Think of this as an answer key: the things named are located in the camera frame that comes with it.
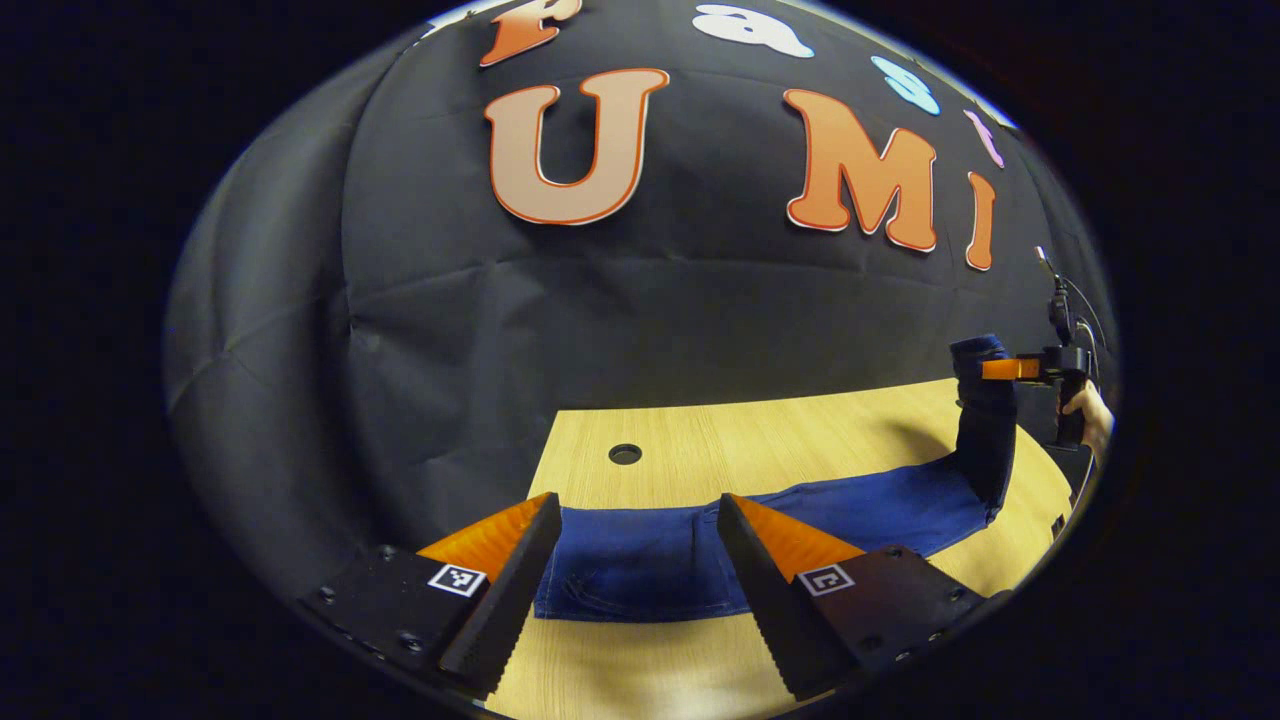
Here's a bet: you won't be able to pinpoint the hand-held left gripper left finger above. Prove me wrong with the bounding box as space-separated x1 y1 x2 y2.
300 492 563 699

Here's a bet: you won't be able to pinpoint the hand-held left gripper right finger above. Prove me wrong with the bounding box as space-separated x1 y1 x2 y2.
717 493 1001 701

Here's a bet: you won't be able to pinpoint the blue jeans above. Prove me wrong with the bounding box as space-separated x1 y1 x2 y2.
533 335 1019 623

